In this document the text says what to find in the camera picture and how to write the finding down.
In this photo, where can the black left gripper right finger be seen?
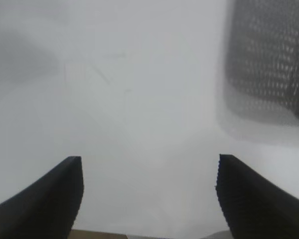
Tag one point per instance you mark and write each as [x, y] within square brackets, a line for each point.
[259, 206]

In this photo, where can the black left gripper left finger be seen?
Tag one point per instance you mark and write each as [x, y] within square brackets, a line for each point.
[35, 204]

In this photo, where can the dark brown wicker basket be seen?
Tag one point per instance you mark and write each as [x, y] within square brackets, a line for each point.
[264, 62]

